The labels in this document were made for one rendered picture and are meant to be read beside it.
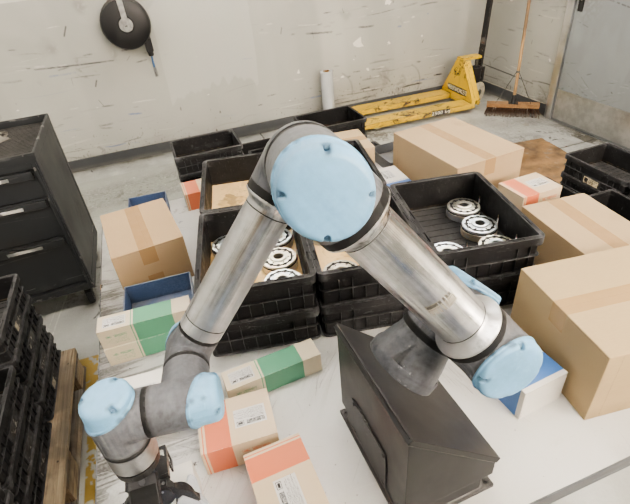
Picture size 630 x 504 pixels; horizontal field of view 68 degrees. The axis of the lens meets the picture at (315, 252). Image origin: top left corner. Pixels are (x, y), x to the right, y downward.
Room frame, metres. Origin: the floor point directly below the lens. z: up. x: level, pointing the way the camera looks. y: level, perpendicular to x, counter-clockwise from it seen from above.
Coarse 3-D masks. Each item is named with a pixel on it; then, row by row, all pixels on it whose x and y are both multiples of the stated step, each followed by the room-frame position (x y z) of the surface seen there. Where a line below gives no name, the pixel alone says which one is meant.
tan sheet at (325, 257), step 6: (318, 246) 1.16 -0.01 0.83; (318, 252) 1.12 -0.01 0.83; (324, 252) 1.12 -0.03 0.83; (330, 252) 1.12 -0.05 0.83; (342, 252) 1.11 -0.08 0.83; (318, 258) 1.09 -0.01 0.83; (324, 258) 1.09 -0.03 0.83; (330, 258) 1.09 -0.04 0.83; (336, 258) 1.09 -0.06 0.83; (342, 258) 1.08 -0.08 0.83; (348, 258) 1.08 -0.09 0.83; (324, 264) 1.06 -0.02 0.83
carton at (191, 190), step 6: (192, 180) 1.81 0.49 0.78; (198, 180) 1.81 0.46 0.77; (186, 186) 1.76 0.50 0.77; (192, 186) 1.76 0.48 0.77; (198, 186) 1.75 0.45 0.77; (186, 192) 1.71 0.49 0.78; (192, 192) 1.70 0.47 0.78; (198, 192) 1.70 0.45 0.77; (186, 198) 1.69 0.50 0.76; (192, 198) 1.69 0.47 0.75; (198, 198) 1.70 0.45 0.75; (186, 204) 1.73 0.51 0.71; (192, 204) 1.69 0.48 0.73; (198, 204) 1.70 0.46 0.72
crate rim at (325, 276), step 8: (392, 192) 1.26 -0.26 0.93; (400, 208) 1.16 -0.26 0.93; (408, 216) 1.12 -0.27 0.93; (408, 224) 1.08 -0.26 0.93; (416, 232) 1.03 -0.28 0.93; (312, 240) 1.04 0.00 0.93; (424, 240) 0.99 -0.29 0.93; (312, 248) 1.01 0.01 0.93; (312, 256) 0.97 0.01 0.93; (320, 272) 0.90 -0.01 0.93; (328, 272) 0.90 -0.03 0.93; (336, 272) 0.89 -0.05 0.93; (344, 272) 0.90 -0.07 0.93; (352, 272) 0.90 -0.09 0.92; (360, 272) 0.90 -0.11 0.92; (320, 280) 0.89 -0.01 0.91; (328, 280) 0.89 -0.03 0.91
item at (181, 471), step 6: (186, 462) 0.52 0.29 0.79; (192, 462) 0.52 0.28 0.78; (174, 468) 0.51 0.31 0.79; (180, 468) 0.51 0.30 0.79; (186, 468) 0.51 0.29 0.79; (192, 468) 0.51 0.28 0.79; (174, 474) 0.50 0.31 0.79; (180, 474) 0.50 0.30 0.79; (186, 474) 0.50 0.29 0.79; (192, 474) 0.49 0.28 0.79; (174, 480) 0.49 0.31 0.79; (180, 480) 0.48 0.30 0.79; (198, 480) 0.51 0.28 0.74
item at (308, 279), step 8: (232, 208) 1.26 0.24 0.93; (240, 208) 1.26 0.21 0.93; (200, 216) 1.23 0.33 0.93; (200, 224) 1.19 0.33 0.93; (200, 232) 1.14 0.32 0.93; (200, 240) 1.10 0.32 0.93; (304, 240) 1.05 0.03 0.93; (200, 248) 1.06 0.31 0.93; (304, 248) 1.01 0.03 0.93; (200, 256) 1.02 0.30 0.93; (200, 264) 0.98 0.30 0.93; (312, 264) 0.94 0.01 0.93; (200, 272) 0.95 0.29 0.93; (312, 272) 0.90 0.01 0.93; (200, 280) 0.92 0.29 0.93; (272, 280) 0.89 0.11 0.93; (280, 280) 0.88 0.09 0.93; (288, 280) 0.88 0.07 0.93; (296, 280) 0.88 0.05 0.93; (304, 280) 0.89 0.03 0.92; (312, 280) 0.89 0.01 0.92; (256, 288) 0.87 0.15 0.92; (264, 288) 0.87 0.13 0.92; (272, 288) 0.88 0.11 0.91; (280, 288) 0.88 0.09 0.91
